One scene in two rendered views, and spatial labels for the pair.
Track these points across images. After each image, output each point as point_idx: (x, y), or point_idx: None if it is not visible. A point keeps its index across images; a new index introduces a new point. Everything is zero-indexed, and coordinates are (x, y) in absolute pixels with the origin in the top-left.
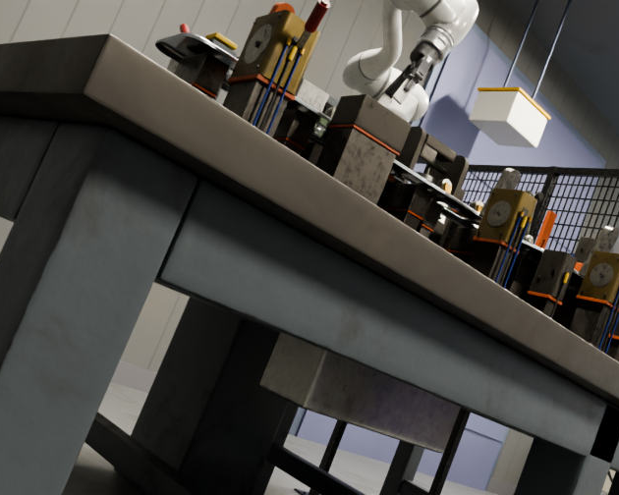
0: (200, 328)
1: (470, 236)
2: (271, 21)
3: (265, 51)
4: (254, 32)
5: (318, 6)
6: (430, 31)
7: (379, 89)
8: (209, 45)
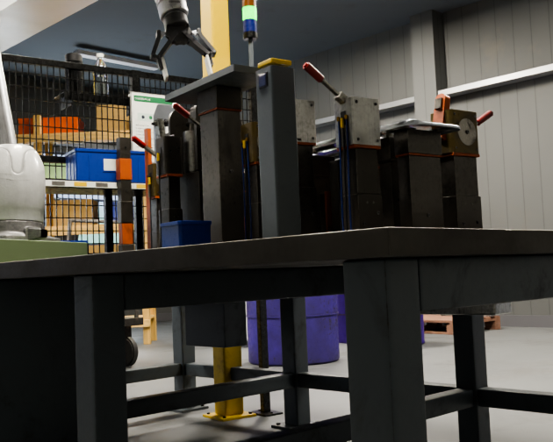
0: (33, 339)
1: (245, 178)
2: (469, 117)
3: (477, 139)
4: (458, 121)
5: (491, 116)
6: (183, 1)
7: None
8: (454, 131)
